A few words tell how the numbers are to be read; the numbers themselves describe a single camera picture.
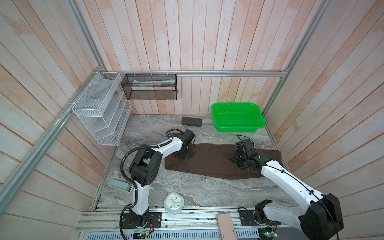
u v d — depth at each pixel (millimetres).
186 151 857
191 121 1149
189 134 791
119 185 781
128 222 726
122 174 477
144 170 526
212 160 931
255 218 721
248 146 627
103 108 670
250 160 602
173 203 763
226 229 702
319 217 388
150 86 1068
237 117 1207
